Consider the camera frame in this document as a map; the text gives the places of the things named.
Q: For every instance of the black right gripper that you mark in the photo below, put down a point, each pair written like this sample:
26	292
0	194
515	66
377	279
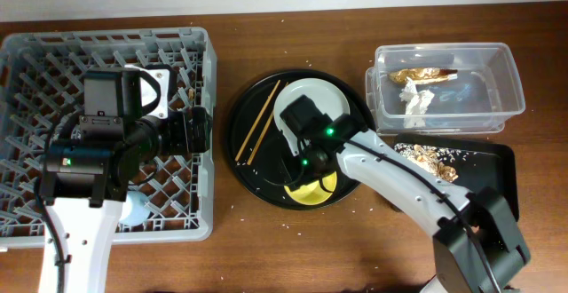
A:
324	173

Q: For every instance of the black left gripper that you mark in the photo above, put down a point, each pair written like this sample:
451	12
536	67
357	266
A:
182	142

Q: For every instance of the yellow bowl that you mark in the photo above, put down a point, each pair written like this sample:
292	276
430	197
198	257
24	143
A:
315	192

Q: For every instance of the wooden chopstick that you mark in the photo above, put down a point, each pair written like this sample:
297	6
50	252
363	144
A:
255	123
260	138

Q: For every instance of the blue cup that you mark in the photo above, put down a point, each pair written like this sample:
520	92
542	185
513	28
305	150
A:
134	210

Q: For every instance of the white tissue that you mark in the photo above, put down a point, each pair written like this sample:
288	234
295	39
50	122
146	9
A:
417	103

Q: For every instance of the food scraps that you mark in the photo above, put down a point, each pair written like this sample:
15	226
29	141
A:
432	162

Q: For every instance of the gold snack wrapper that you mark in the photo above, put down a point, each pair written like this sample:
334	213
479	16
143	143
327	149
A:
423	75

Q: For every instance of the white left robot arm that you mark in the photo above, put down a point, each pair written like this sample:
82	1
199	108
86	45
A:
84	185

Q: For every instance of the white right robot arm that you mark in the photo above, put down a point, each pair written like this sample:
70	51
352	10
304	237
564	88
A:
477	244

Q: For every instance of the grey dishwasher rack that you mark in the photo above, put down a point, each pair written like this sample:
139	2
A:
43	75

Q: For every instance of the round black tray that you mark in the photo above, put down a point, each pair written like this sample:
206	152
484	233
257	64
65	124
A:
274	164

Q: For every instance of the grey plate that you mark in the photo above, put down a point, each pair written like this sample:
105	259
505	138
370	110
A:
328	99

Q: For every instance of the black rectangular bin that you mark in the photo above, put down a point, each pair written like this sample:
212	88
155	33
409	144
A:
477	164

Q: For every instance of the clear plastic bin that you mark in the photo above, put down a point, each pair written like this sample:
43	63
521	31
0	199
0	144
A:
486	93

